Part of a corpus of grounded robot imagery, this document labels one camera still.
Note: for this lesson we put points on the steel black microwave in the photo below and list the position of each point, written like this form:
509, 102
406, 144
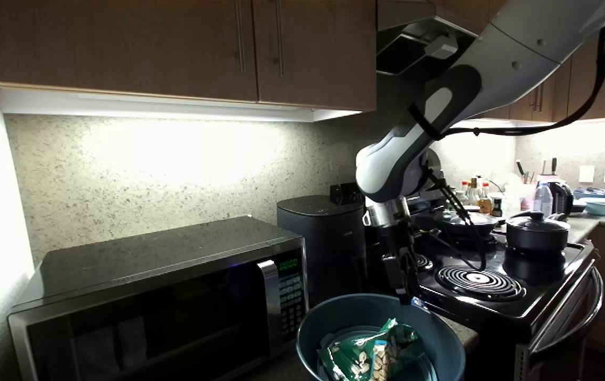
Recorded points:
197, 303

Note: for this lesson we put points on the light blue dish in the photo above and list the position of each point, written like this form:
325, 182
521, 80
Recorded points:
596, 206

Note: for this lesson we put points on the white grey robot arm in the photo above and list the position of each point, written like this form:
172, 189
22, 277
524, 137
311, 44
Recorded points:
521, 48

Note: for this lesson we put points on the blue bowl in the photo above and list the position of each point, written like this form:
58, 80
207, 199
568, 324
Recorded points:
334, 314

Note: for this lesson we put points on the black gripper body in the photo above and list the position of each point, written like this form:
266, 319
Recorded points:
399, 260

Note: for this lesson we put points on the green snack packet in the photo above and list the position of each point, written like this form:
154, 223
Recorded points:
388, 352

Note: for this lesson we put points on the wooden upper cabinet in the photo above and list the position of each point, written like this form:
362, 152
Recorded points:
314, 54

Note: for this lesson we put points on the black pot with lid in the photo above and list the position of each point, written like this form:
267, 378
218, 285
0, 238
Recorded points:
536, 234

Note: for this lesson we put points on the dark grey air fryer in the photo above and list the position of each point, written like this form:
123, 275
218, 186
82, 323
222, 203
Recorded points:
332, 244

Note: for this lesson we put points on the electric kettle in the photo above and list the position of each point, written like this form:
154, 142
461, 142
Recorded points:
553, 198

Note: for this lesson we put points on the black electric stove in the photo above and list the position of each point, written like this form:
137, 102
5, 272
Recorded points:
532, 311

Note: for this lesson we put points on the black frying pan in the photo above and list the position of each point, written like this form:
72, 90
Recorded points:
476, 225

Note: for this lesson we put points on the range hood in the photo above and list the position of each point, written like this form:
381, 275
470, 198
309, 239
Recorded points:
426, 41

